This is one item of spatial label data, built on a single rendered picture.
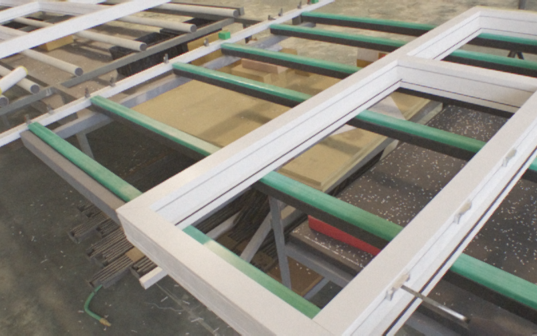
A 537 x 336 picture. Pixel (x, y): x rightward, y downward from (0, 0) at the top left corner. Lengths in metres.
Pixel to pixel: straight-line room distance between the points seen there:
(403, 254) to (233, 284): 0.23
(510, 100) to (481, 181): 0.44
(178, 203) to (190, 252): 0.18
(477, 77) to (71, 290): 1.82
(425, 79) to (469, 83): 0.12
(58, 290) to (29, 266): 0.29
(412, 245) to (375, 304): 0.11
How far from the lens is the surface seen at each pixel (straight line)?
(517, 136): 0.93
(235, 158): 0.89
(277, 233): 1.20
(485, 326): 0.57
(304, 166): 1.36
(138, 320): 1.92
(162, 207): 0.82
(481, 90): 1.21
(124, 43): 2.34
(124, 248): 1.74
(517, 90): 1.18
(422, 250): 0.65
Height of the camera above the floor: 1.38
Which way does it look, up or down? 32 degrees down
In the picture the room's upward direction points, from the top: 9 degrees counter-clockwise
